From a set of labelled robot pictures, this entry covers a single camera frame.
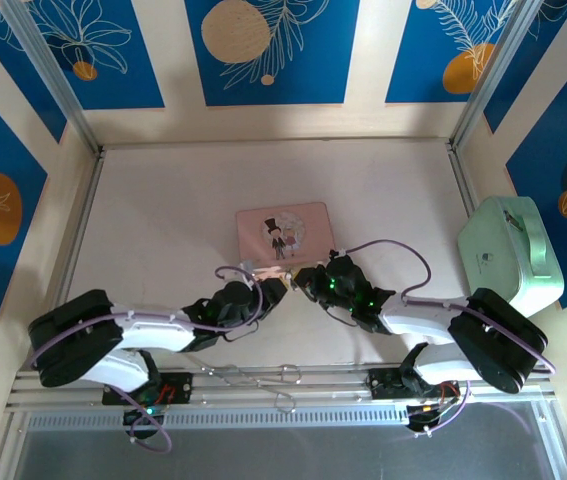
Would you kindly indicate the thin aluminium frame rail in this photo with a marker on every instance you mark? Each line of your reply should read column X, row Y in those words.
column 88, row 200
column 462, row 175

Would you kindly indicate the pink tin box cartoon couple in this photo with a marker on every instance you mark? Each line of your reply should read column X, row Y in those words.
column 308, row 225

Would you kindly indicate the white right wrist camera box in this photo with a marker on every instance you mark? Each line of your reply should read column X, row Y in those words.
column 339, row 253

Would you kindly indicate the wide aluminium frame rail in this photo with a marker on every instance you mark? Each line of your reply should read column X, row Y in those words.
column 323, row 395

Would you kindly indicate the grey metal panel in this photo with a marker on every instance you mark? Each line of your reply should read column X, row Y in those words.
column 288, row 455

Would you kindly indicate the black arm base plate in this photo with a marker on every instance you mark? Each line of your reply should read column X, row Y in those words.
column 383, row 385
column 183, row 387

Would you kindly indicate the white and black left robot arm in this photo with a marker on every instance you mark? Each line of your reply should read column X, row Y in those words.
column 153, row 335

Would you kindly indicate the small electronics board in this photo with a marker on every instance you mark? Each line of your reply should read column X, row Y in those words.
column 423, row 414
column 145, row 415

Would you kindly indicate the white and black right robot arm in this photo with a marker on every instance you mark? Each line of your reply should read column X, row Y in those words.
column 423, row 320

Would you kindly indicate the aluminium frame post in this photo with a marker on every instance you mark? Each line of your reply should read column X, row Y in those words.
column 493, row 70
column 53, row 65

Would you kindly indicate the mint green carry case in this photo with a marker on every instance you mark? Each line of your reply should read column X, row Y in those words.
column 503, row 235

